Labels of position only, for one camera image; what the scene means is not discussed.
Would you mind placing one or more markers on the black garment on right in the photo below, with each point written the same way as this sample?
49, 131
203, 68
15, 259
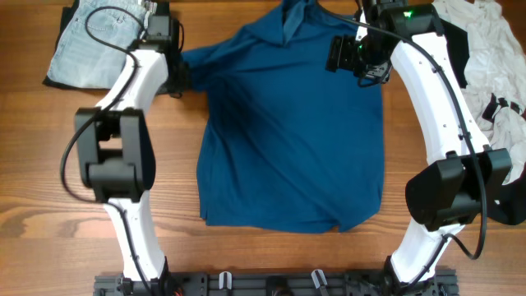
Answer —
507, 204

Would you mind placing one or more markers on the dark blue polo shirt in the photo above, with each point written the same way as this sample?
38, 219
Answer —
288, 145

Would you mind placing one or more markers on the light blue folded jeans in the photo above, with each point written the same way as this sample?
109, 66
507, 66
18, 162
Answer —
94, 45

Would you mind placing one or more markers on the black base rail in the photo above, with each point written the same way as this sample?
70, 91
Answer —
350, 283

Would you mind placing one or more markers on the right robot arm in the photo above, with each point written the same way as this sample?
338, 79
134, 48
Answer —
464, 174

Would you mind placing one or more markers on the white crumpled garment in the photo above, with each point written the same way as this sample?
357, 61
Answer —
495, 75

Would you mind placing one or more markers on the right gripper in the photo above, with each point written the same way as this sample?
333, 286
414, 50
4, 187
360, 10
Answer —
341, 53

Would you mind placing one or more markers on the black folded garment under jeans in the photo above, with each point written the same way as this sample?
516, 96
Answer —
61, 24

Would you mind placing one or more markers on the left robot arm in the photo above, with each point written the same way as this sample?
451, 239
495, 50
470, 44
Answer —
117, 160

